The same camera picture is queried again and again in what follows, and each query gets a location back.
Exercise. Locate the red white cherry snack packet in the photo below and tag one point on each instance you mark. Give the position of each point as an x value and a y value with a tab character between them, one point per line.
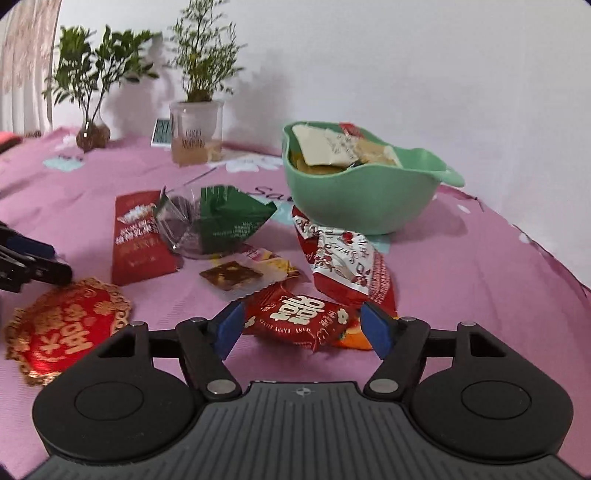
351	272

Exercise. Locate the flat red snack packet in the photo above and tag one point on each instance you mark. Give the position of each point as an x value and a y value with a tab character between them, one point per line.
136	249

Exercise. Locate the small red snack packet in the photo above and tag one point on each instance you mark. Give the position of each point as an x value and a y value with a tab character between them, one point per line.
295	318

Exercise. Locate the clear nut brittle packet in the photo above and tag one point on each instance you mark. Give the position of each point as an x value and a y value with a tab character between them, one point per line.
231	274

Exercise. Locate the red soft object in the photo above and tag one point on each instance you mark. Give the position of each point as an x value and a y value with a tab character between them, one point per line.
9	142

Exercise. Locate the small white digital clock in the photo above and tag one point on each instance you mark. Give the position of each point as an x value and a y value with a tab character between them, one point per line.
161	133

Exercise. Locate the green and clear snack packet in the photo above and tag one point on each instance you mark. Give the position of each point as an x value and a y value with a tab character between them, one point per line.
231	217

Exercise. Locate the yellow snack packet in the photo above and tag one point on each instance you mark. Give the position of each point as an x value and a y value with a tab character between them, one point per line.
309	170

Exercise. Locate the patterned pink curtain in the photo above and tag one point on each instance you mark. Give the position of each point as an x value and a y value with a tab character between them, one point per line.
25	69

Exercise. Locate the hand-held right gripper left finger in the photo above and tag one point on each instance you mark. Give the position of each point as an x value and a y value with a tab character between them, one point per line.
229	330

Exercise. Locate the red packet in bowl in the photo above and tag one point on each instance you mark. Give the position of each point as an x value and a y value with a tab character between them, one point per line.
355	129

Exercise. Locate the beige snack packet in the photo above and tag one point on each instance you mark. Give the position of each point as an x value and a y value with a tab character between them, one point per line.
378	154

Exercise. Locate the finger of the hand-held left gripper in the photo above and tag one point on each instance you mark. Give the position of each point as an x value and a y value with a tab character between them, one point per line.
46	273
32	247

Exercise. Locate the green plastic bowl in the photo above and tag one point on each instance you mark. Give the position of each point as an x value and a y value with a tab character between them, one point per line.
360	203

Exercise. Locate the orange snack packet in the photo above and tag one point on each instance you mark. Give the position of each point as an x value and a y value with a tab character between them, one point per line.
355	339

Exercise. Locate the thin plant in white cup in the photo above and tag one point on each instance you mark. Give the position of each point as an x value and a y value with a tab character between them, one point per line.
196	129

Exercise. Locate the leafy plant in glass vase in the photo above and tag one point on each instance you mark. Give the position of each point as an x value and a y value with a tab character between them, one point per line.
94	74

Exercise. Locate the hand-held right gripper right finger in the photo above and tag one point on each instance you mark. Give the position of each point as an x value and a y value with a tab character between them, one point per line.
376	330

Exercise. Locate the clear printed snack packet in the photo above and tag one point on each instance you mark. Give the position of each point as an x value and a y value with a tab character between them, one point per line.
341	145

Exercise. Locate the pink printed tablecloth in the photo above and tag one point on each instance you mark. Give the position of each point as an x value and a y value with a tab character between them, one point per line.
461	277

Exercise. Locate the red gold ornate snack packet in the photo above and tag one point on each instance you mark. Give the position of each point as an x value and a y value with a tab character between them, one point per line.
64	327

